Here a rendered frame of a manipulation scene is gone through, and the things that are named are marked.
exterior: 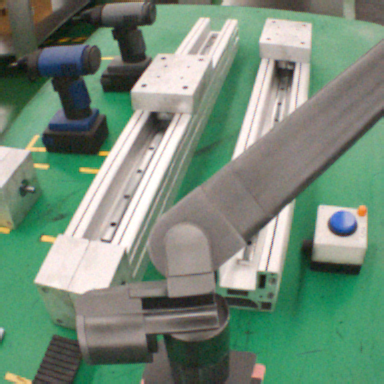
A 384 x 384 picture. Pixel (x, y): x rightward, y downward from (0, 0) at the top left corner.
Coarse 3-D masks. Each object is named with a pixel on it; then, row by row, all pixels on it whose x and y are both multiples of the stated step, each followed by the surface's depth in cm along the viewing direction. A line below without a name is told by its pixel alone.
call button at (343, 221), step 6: (342, 210) 71; (336, 216) 71; (342, 216) 71; (348, 216) 70; (354, 216) 71; (330, 222) 71; (336, 222) 70; (342, 222) 70; (348, 222) 70; (354, 222) 70; (336, 228) 69; (342, 228) 69; (348, 228) 69
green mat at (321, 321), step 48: (240, 48) 130; (336, 48) 130; (48, 96) 118; (96, 96) 115; (240, 96) 111; (0, 144) 104; (48, 192) 90; (336, 192) 86; (0, 240) 82; (0, 288) 73; (288, 288) 71; (336, 288) 70; (48, 336) 66; (240, 336) 65; (288, 336) 65; (336, 336) 63
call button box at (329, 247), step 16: (320, 208) 74; (336, 208) 74; (352, 208) 74; (320, 224) 72; (304, 240) 75; (320, 240) 69; (336, 240) 69; (352, 240) 69; (320, 256) 70; (336, 256) 70; (352, 256) 69; (336, 272) 72; (352, 272) 71
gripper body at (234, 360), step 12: (228, 348) 44; (156, 360) 50; (168, 360) 50; (228, 360) 45; (240, 360) 49; (252, 360) 49; (156, 372) 48; (168, 372) 48; (180, 372) 44; (192, 372) 43; (204, 372) 43; (216, 372) 44; (228, 372) 47; (240, 372) 48; (252, 372) 48
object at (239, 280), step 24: (264, 72) 101; (288, 72) 107; (264, 96) 94; (288, 96) 101; (264, 120) 94; (240, 144) 83; (288, 216) 70; (264, 240) 67; (288, 240) 77; (240, 264) 69; (264, 264) 64; (216, 288) 67; (240, 288) 66; (264, 288) 65
